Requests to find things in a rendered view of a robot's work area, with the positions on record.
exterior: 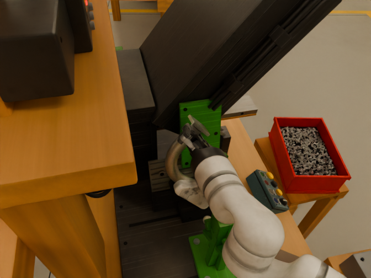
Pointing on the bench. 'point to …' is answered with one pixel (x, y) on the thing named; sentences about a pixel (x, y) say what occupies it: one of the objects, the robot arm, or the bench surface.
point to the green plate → (211, 122)
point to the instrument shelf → (70, 132)
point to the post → (59, 231)
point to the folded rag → (286, 256)
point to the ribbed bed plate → (160, 175)
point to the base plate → (153, 230)
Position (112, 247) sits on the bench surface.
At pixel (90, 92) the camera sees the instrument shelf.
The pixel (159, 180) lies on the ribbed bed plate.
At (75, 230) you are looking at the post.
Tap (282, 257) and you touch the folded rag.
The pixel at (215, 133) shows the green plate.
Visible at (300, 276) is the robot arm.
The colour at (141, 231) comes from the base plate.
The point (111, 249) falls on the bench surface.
